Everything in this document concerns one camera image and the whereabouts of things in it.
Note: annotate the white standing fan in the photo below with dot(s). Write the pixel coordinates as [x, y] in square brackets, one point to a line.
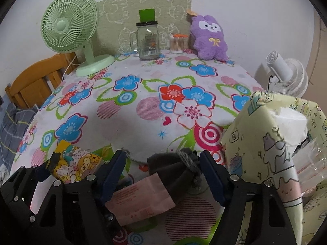
[293, 76]

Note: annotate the purple plush bunny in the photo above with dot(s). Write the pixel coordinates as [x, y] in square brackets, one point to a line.
[208, 43]

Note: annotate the green desk fan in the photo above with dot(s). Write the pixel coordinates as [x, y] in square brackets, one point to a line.
[61, 26]

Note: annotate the beige wardrobe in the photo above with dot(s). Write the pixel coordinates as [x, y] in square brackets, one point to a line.
[320, 63]

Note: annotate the pink paper packet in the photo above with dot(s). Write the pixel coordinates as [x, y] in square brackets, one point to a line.
[138, 201]

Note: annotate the yellow cartoon printed box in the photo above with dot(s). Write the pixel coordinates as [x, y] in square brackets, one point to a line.
[255, 137]

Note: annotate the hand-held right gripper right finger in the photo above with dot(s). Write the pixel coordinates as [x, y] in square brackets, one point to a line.
[213, 181]

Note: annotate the grey plaid bedding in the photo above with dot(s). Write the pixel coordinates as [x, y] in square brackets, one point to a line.
[12, 125]

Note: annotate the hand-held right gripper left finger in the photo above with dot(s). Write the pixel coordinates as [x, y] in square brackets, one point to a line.
[112, 181]

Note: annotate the yellow green cartoon packet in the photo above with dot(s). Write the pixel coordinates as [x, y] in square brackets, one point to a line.
[76, 163]

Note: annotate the brown wooden tag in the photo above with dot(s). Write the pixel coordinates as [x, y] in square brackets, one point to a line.
[191, 13]

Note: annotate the floral tablecloth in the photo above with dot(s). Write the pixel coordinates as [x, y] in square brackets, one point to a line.
[143, 94]

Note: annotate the cotton swab container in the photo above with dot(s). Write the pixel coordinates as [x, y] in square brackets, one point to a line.
[177, 44]

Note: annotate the green printed board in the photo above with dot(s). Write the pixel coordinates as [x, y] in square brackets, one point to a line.
[115, 17]

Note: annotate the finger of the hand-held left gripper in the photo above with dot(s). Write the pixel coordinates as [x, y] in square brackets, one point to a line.
[15, 188]

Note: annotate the green plastic cup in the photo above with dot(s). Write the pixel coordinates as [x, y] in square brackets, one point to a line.
[147, 15]

